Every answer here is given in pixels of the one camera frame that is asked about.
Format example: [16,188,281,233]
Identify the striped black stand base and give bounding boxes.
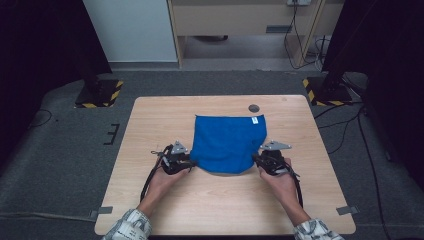
[302,76,354,107]
[74,79,124,109]

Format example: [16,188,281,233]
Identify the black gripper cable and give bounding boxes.
[281,163,305,209]
[139,150,174,203]

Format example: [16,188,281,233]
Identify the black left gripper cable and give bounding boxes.
[139,150,174,203]

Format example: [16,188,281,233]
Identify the long black floor cable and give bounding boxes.
[356,109,385,234]

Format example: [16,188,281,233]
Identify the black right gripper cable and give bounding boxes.
[281,163,305,209]

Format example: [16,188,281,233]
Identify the black hanging cable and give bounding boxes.
[283,3,327,71]

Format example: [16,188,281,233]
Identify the white panel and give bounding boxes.
[82,0,178,63]

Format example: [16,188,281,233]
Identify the grey tape piece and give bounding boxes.
[89,206,114,219]
[335,205,360,216]

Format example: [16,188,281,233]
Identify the thin black floor cable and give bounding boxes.
[28,109,54,129]

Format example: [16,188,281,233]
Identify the dark curtain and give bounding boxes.
[321,0,424,181]
[0,0,113,168]

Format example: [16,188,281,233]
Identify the person's left hand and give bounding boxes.
[146,166,191,204]

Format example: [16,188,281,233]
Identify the blue towel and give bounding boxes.
[189,114,268,175]

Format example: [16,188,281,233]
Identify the person's right hand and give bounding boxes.
[258,158,303,205]

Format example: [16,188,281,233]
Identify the light wooden desk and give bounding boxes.
[166,0,346,69]

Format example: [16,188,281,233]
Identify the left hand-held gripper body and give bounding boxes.
[159,140,193,176]

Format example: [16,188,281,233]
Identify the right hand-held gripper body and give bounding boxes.
[253,139,294,177]

